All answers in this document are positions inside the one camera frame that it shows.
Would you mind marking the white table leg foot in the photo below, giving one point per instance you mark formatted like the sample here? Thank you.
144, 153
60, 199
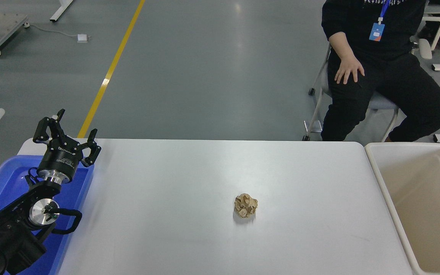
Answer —
61, 9

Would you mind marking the blue plastic tray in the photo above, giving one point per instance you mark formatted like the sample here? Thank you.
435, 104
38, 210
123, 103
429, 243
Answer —
6, 179

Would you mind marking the grey office chair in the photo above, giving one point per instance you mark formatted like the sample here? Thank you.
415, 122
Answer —
382, 102

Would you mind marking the tan paper ball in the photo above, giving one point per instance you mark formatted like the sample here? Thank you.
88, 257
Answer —
245, 206

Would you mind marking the person's right forearm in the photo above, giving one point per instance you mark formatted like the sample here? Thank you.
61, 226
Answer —
340, 46

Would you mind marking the white power adapter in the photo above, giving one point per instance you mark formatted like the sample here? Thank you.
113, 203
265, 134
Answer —
83, 37

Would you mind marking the large pale plastic bin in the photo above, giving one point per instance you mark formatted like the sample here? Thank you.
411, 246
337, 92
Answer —
414, 198

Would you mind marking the grey wheeled metal platform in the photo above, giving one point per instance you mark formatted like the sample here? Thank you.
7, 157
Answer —
2, 26

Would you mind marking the person's right hand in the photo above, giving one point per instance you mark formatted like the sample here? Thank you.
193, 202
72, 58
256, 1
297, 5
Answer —
350, 69

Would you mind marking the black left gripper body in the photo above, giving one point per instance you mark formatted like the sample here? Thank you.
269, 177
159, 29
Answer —
61, 158

